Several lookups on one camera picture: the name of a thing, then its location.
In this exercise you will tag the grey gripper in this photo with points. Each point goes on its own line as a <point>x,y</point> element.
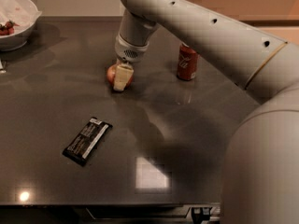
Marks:
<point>128,51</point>

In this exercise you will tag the red apple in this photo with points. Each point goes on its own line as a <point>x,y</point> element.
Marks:
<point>111,74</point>

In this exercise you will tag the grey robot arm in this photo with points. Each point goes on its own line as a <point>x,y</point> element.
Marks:
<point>260,174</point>

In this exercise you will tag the black rxbar chocolate bar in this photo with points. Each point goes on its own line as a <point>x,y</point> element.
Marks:
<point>82,146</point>

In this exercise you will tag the red soda can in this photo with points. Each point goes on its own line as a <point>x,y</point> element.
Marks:
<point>187,63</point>

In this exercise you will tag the red strawberries in bowl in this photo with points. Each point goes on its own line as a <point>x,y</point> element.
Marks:
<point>7,28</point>

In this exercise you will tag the white napkin in bowl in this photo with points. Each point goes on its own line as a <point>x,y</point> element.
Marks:
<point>23,12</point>

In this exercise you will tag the white bowl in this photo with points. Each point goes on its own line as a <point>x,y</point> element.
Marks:
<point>16,40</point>

